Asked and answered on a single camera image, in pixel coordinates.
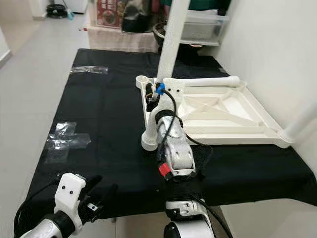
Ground clear plastic storage box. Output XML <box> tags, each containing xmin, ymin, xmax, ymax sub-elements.
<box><xmin>181</xmin><ymin>10</ymin><xmax>228</xmax><ymax>45</ymax></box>

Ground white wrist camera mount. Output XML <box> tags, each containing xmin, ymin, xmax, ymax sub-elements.
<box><xmin>54</xmin><ymin>172</ymin><xmax>87</xmax><ymax>234</ymax></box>
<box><xmin>149</xmin><ymin>78</ymin><xmax>185</xmax><ymax>127</ymax></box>

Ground black coiled hose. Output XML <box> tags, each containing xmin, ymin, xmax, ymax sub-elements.
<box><xmin>47</xmin><ymin>4</ymin><xmax>72</xmax><ymax>19</ymax></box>

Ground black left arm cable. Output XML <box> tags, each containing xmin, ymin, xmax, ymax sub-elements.
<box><xmin>14</xmin><ymin>178</ymin><xmax>60</xmax><ymax>235</ymax></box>

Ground black bag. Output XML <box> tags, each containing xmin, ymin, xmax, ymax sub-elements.
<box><xmin>121</xmin><ymin>0</ymin><xmax>154</xmax><ymax>33</ymax></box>

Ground beige bench cover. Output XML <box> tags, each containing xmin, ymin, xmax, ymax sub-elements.
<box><xmin>88</xmin><ymin>27</ymin><xmax>159</xmax><ymax>53</ymax></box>

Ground long clear tape strip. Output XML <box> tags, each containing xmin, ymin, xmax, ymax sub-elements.
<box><xmin>69</xmin><ymin>66</ymin><xmax>108</xmax><ymax>75</ymax></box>

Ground black wok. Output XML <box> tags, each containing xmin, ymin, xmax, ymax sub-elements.
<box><xmin>153</xmin><ymin>22</ymin><xmax>218</xmax><ymax>50</ymax></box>

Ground crossed clear tape strips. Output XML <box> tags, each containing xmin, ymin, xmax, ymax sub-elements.
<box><xmin>44</xmin><ymin>121</ymin><xmax>91</xmax><ymax>164</ymax></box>

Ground dark green box lid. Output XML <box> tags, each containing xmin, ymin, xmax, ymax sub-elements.
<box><xmin>161</xmin><ymin>0</ymin><xmax>231</xmax><ymax>11</ymax></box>

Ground white plastic table top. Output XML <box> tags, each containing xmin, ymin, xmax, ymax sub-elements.
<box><xmin>135</xmin><ymin>75</ymin><xmax>295</xmax><ymax>149</ymax></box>

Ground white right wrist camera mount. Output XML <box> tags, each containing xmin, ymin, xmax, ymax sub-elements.
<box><xmin>149</xmin><ymin>78</ymin><xmax>185</xmax><ymax>127</ymax></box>

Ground white cabinet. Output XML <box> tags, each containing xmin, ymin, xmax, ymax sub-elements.
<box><xmin>67</xmin><ymin>0</ymin><xmax>90</xmax><ymax>13</ymax></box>

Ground red printed carton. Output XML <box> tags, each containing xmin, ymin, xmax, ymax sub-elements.
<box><xmin>97</xmin><ymin>0</ymin><xmax>127</xmax><ymax>29</ymax></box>

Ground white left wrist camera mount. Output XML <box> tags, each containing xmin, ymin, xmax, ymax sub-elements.
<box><xmin>54</xmin><ymin>172</ymin><xmax>87</xmax><ymax>234</ymax></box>

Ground orange lid storage box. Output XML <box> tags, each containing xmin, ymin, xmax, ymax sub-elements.
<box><xmin>89</xmin><ymin>0</ymin><xmax>128</xmax><ymax>30</ymax></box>

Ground black table cloth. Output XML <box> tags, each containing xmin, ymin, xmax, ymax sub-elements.
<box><xmin>16</xmin><ymin>48</ymin><xmax>317</xmax><ymax>238</ymax></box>

